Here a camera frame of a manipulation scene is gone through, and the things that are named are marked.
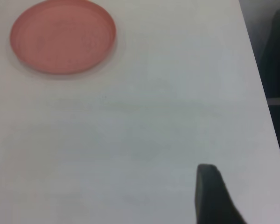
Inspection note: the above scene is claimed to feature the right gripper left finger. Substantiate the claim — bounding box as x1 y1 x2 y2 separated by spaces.
194 164 250 224

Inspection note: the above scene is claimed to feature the pink round plate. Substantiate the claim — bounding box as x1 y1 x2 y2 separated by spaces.
9 0 117 75

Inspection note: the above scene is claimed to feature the dark blurred background object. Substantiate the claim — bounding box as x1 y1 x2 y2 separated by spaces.
259 7 280 131

